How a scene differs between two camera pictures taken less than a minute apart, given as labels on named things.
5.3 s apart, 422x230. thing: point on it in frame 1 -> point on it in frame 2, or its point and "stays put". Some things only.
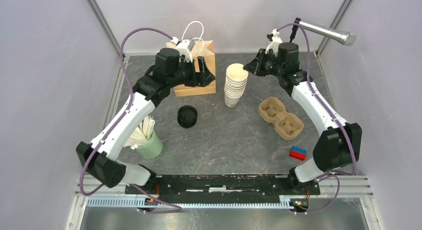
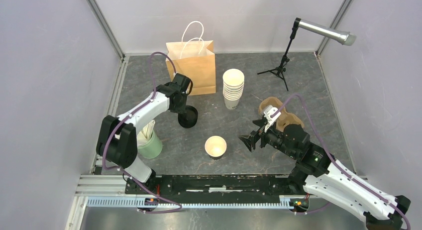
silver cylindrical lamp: x=345 y=38 stays put
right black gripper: x=252 y=66 -> x=250 y=140
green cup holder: x=152 y=149 stays put
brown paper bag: x=206 y=49 stays put
